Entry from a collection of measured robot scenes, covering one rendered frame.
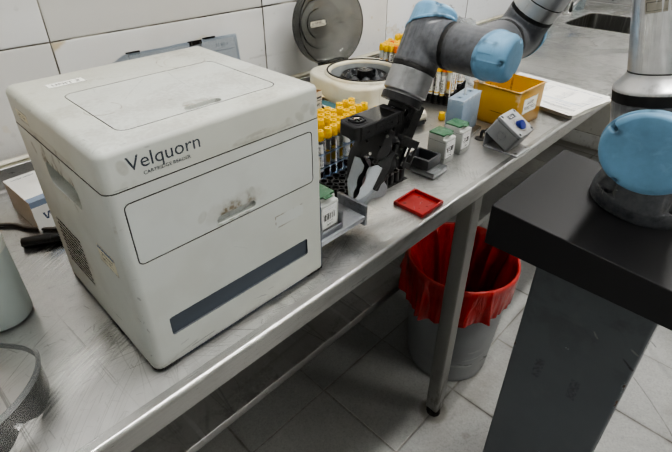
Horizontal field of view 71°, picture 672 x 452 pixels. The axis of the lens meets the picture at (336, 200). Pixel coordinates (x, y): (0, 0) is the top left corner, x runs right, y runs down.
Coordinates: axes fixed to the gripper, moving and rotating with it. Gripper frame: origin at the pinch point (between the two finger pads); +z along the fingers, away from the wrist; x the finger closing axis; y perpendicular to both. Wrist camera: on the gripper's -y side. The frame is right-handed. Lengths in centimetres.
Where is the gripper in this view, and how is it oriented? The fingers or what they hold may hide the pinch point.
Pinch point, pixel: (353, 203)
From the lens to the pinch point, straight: 82.4
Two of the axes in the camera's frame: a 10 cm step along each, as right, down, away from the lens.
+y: 6.1, 0.9, 7.9
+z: -3.5, 9.2, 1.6
